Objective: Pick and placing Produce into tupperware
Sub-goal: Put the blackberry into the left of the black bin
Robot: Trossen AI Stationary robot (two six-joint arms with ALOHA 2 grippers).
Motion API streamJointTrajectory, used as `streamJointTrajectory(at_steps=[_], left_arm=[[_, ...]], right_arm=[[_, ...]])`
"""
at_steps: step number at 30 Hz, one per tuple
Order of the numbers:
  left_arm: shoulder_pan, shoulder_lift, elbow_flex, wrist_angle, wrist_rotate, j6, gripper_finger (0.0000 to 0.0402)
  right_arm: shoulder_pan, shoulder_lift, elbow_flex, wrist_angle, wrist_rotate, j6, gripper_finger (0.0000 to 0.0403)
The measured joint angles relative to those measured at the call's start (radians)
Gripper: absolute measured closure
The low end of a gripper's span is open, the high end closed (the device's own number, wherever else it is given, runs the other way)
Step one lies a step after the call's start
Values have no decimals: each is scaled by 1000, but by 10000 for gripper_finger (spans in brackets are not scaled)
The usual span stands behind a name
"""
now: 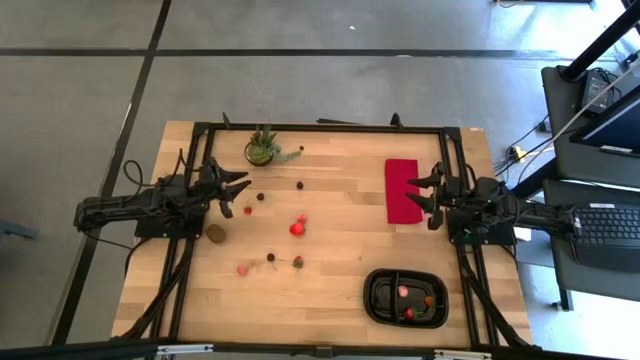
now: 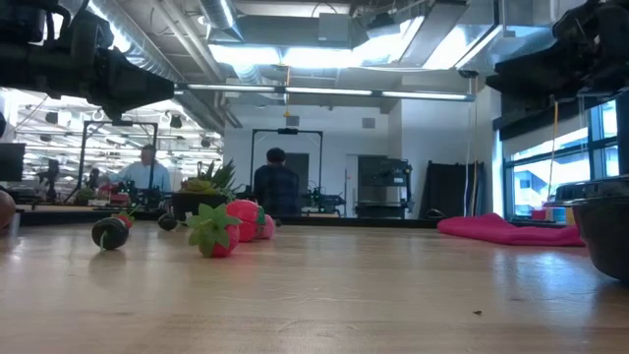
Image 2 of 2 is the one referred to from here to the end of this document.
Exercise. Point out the brown kiwi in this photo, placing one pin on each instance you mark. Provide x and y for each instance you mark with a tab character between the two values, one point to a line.
5	209

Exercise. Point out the person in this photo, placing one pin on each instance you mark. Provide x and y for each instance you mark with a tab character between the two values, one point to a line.
145	174
275	187

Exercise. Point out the black vertical post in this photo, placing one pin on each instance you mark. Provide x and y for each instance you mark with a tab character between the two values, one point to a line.
623	133

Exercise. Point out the black aluminium table frame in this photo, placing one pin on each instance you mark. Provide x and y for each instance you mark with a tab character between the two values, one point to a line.
354	222

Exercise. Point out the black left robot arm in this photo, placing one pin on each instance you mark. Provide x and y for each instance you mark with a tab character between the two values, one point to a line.
29	69

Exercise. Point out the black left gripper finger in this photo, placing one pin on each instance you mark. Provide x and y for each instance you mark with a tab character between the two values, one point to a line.
132	88

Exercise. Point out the large red strawberry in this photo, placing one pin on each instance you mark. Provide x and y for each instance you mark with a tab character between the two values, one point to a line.
245	216

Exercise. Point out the pink toy fruit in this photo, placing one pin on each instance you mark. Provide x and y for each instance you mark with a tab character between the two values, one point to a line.
268	228

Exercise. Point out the dark cherry with stem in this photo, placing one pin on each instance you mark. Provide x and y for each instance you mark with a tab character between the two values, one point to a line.
110	233

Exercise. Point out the black equipment cabinet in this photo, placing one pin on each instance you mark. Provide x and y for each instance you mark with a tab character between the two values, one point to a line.
383	196

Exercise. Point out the black frame robot station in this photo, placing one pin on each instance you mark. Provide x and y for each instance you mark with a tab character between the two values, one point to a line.
287	131

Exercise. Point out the strawberry with big leaves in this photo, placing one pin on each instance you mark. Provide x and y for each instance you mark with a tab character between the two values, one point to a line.
221	243

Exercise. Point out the ceiling security camera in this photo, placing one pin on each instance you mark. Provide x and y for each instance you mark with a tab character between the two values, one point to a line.
468	74

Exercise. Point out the dark purple berry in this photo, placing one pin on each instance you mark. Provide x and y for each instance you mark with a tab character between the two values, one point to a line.
278	222
167	221

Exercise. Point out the grey door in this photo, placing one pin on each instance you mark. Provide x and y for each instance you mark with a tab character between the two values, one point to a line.
303	161

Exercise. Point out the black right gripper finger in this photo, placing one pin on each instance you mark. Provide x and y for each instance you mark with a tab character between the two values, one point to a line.
531	76

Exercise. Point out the black curtain panel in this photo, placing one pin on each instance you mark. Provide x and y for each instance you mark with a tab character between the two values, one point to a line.
452	189

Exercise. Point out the red folded cloth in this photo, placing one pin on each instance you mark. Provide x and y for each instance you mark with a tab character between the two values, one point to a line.
491	228

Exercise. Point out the black frame stand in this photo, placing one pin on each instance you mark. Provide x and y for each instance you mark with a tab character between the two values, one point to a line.
118	123

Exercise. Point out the long ceiling light bar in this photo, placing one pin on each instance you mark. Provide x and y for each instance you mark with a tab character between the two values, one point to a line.
324	92

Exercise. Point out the black bowl with fruit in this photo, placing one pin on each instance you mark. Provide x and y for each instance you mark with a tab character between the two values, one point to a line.
196	204

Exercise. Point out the black plastic tupperware container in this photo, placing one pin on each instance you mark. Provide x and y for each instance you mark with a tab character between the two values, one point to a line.
609	236

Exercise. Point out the black monitor screen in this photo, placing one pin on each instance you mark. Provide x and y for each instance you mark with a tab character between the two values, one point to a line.
11	162

